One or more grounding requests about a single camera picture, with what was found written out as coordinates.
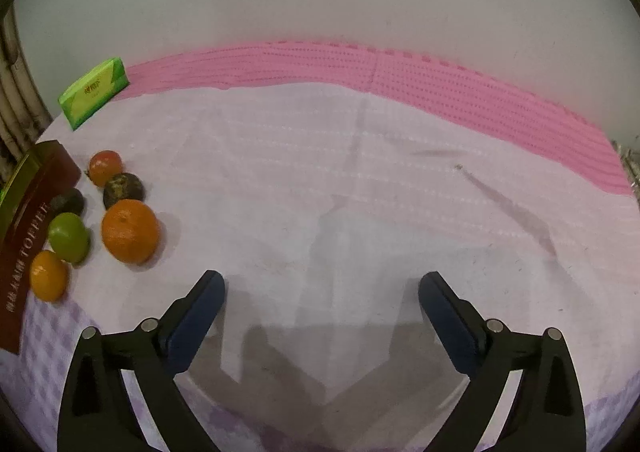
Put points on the bundle of beige pipes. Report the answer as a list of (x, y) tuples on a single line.
[(17, 97)]

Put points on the orange-red tomato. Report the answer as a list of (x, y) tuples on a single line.
[(105, 167)]

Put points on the smooth yellow-orange orange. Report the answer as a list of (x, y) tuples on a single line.
[(48, 276)]

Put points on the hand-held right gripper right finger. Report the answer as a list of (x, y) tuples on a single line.
[(450, 327)]

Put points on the pink purple checked tablecloth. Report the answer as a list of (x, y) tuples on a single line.
[(350, 182)]

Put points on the dark avocado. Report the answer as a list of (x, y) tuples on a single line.
[(70, 202)]

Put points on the silver crinkled wrapper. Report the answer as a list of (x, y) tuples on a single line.
[(629, 164)]

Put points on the dark fruit with yellow mark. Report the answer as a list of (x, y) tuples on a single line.
[(123, 190)]

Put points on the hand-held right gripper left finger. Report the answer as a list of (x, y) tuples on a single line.
[(195, 327)]

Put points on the green lime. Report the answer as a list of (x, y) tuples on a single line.
[(68, 237)]

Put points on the gold red tin box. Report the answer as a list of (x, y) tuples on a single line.
[(35, 227)]

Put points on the green tissue box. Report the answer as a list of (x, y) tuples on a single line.
[(92, 89)]

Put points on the orange mandarin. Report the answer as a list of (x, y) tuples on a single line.
[(130, 231)]

